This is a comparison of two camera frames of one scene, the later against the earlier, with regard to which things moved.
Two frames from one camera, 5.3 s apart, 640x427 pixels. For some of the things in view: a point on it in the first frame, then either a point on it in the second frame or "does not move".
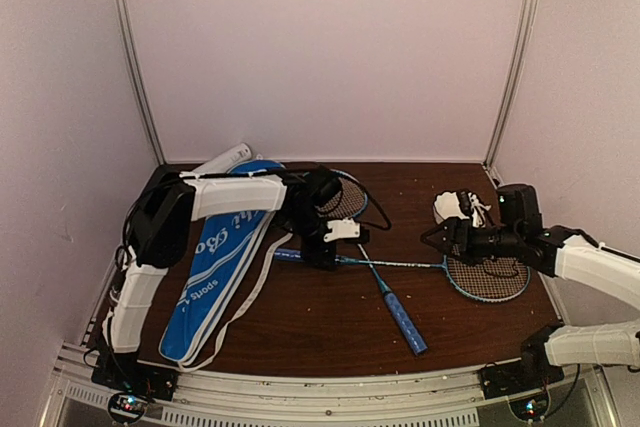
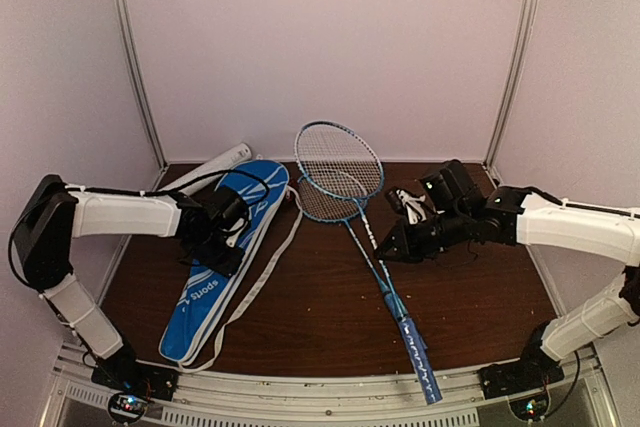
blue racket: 485,281 -> 338,164
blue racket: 349,202 does not move
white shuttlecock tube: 224,161 does not move
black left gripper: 313,256 -> 228,268
